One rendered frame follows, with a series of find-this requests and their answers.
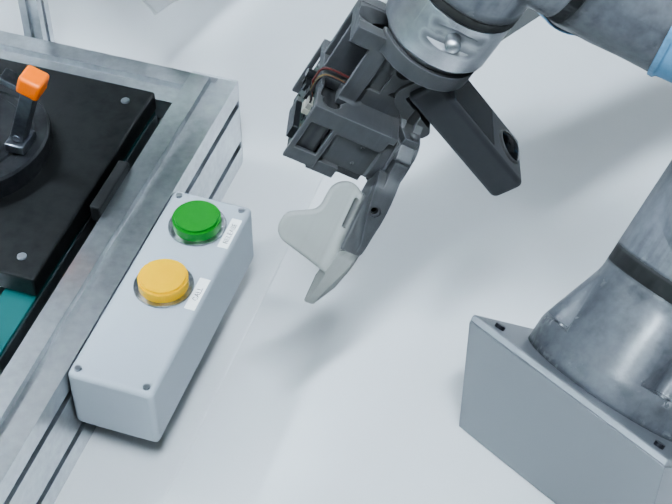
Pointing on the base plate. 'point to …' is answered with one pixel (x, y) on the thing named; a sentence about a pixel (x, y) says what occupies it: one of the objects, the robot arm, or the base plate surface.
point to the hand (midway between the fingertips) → (324, 232)
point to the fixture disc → (15, 173)
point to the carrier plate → (67, 171)
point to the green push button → (196, 221)
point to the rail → (107, 282)
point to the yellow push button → (163, 280)
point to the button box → (160, 327)
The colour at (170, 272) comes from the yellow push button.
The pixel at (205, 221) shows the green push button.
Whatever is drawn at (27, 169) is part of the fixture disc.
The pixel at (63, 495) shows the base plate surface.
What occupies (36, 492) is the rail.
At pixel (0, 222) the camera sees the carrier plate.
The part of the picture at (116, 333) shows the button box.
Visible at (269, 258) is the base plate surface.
